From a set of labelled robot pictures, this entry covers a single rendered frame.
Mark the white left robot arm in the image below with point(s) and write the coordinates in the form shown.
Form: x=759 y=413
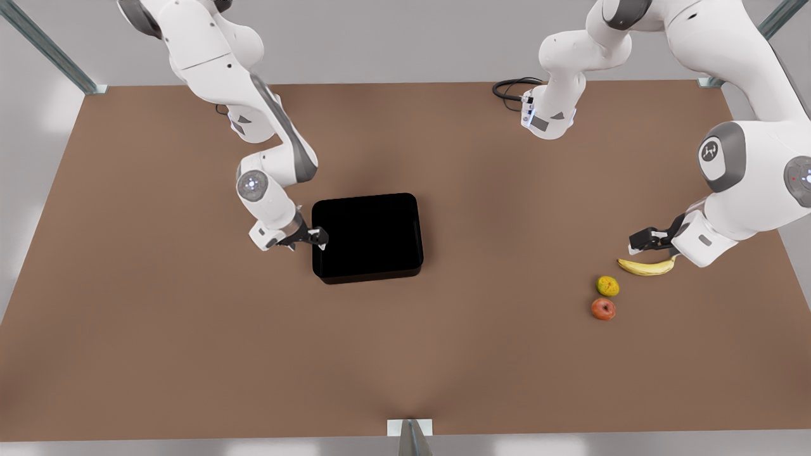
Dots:
x=747 y=158

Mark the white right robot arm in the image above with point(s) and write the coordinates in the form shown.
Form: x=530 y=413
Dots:
x=215 y=60

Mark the yellow banana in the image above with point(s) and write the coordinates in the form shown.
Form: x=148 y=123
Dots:
x=646 y=266

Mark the black square tray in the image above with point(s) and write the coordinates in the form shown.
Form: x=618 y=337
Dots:
x=367 y=237

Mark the yellow-green pear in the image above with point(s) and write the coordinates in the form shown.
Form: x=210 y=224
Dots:
x=607 y=285

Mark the red apple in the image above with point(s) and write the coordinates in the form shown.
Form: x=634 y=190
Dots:
x=603 y=309

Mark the silver frame post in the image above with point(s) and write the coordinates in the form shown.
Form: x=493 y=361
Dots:
x=754 y=38
x=51 y=47
x=412 y=438

